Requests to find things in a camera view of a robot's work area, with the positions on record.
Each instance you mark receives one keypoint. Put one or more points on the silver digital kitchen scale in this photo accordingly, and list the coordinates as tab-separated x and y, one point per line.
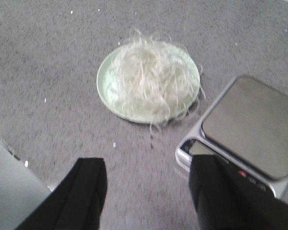
247	127

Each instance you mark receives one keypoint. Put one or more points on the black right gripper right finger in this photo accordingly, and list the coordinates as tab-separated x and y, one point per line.
225	200

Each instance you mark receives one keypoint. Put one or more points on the white vermicelli noodle bundle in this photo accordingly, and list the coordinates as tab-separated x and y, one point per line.
153	79

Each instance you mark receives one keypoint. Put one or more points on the pale green round plate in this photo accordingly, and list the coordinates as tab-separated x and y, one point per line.
105	86

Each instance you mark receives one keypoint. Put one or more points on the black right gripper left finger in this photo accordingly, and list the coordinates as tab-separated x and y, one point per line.
76	203

